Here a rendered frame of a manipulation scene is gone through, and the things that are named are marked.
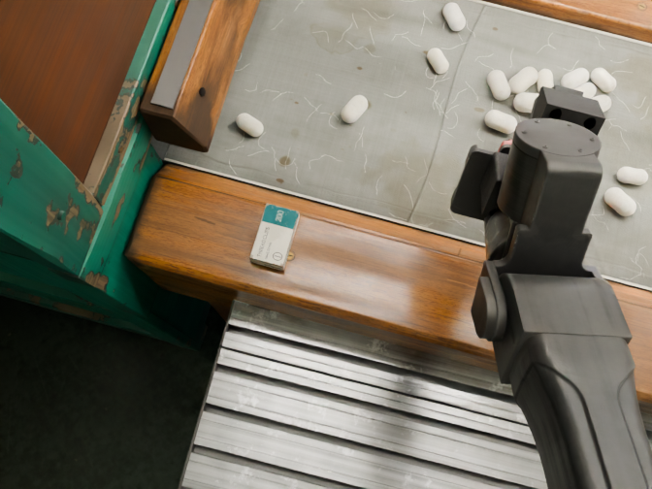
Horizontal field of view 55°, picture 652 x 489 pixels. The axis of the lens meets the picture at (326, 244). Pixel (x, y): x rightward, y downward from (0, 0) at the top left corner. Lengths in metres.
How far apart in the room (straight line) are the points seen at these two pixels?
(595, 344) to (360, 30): 0.50
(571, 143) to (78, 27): 0.36
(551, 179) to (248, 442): 0.45
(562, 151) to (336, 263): 0.29
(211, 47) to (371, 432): 0.44
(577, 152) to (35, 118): 0.37
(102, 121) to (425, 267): 0.34
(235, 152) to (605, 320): 0.44
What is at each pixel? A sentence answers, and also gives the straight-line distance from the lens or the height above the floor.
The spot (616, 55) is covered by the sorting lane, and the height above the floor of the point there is 0.74.
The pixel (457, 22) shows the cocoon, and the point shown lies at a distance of 0.79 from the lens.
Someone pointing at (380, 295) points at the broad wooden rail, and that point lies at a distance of 0.65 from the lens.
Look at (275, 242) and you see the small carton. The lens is 0.63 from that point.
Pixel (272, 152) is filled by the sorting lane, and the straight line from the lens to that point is 0.71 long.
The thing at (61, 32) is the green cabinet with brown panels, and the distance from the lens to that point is 0.51.
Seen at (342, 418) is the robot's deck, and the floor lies 0.67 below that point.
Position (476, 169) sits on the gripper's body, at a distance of 0.56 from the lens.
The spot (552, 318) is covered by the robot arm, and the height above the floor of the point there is 1.01.
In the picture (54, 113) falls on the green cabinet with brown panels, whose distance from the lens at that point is 0.52.
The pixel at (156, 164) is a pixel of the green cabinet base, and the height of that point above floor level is 0.75.
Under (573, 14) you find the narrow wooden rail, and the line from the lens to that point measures 0.84.
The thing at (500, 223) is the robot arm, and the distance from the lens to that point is 0.50.
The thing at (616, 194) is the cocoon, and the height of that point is 0.76.
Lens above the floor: 1.40
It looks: 75 degrees down
